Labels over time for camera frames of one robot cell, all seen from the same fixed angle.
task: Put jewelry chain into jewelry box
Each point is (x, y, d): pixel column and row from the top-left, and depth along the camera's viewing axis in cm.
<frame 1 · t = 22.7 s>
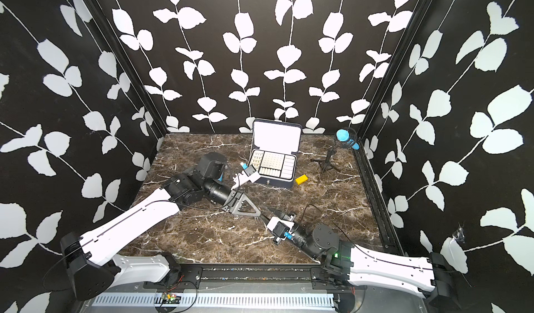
left hand: (256, 214, 57), fingers closed
right hand: (261, 205, 61), fingers closed
yellow rectangular block: (301, 179, 102), on the table
black mini tripod stand: (326, 164, 100), point 9 cm above the table
blue microphone on tripod: (343, 135, 85), point 28 cm above the table

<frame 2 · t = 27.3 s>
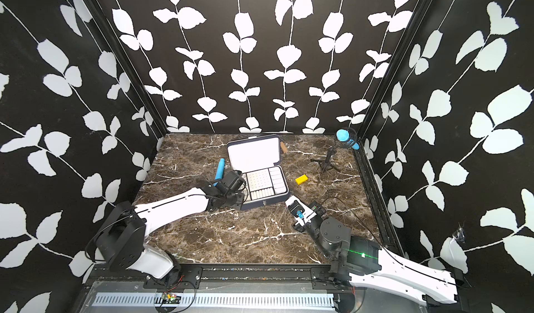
left hand: (240, 196, 87), fingers open
right hand: (292, 192, 65), fingers closed
the named things where they were.

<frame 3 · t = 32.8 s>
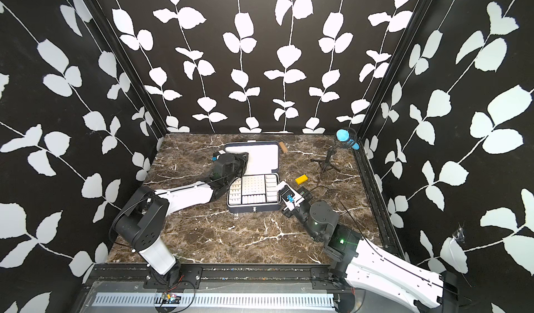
left hand: (252, 149, 88), fingers closed
right hand: (281, 178, 66), fingers closed
the named things where they were.

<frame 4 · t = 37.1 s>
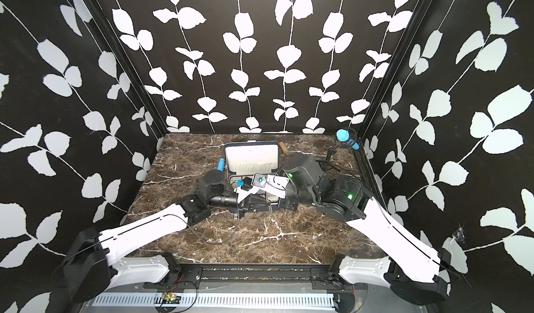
left hand: (267, 200, 66), fingers closed
right hand: (270, 179, 61), fingers closed
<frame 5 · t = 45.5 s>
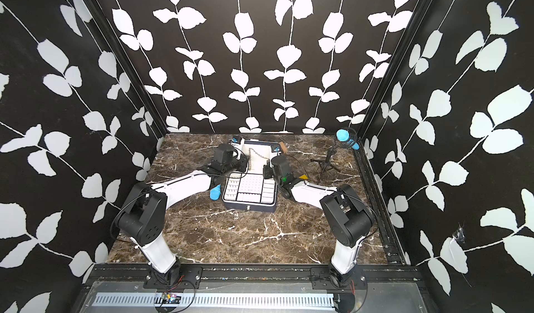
left hand: (247, 152, 92), fingers open
right hand: (264, 157, 92), fingers closed
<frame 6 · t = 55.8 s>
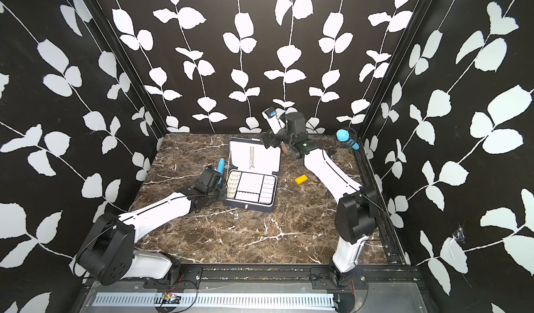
left hand: (225, 187, 90), fingers open
right hand: (265, 123, 82), fingers open
